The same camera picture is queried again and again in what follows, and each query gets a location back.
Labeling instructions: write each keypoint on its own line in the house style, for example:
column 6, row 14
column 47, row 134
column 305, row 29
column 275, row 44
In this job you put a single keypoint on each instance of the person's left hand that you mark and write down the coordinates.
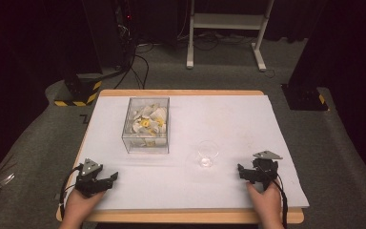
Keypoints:
column 81, row 205

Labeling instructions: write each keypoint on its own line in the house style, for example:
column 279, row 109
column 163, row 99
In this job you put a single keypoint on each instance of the black yellow striped stand base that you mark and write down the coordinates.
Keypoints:
column 82, row 95

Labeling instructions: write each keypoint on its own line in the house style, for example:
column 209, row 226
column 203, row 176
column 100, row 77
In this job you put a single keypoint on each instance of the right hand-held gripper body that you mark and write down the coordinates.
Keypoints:
column 265, row 168

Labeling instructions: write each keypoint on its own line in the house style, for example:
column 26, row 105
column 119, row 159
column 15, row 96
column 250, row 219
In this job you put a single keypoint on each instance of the clear plastic box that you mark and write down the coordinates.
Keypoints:
column 146, row 143

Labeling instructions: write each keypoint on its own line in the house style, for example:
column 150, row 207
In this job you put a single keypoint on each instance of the clear glass cup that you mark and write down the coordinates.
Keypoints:
column 207, row 156

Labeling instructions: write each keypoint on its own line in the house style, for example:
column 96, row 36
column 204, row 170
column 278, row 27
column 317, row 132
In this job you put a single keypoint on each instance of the person's right hand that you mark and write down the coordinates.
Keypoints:
column 265, row 205

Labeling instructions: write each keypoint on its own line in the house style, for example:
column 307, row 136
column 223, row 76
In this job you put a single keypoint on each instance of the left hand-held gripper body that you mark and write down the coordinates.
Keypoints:
column 89, row 181

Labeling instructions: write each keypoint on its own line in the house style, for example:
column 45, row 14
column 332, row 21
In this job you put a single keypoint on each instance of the white metal stand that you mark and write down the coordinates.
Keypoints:
column 227, row 21

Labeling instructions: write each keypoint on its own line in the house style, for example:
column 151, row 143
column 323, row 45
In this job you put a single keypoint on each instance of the white table mat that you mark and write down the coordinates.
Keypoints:
column 228, row 127

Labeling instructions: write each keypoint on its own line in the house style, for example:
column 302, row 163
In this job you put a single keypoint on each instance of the black equipment tower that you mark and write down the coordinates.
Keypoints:
column 108, row 31

